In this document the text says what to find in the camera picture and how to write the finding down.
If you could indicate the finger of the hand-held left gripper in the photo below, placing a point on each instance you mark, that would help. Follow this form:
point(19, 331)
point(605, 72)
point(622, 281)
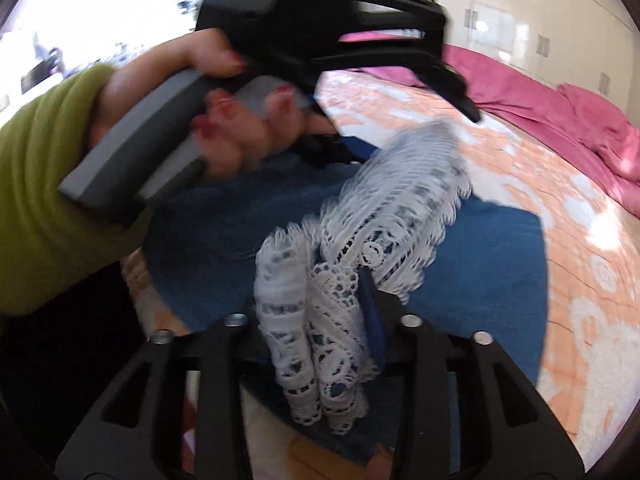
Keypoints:
point(425, 75)
point(330, 145)

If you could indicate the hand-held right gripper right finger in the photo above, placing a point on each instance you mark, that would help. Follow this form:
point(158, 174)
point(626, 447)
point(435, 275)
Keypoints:
point(372, 310)

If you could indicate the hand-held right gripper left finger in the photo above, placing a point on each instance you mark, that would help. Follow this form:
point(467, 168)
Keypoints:
point(225, 365)

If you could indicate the blue denim pants lace trim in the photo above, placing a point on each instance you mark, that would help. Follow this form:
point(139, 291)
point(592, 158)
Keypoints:
point(225, 240)

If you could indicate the person's left forearm green sleeve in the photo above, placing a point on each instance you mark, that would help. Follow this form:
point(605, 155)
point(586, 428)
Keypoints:
point(45, 185)

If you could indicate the pink duvet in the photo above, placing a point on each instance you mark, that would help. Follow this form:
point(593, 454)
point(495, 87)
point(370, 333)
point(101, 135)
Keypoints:
point(540, 95)

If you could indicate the white wardrobe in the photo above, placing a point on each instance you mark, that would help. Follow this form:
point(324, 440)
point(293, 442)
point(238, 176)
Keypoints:
point(530, 15)

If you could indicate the orange checked quilt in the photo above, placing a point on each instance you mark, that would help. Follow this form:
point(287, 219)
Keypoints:
point(575, 240)

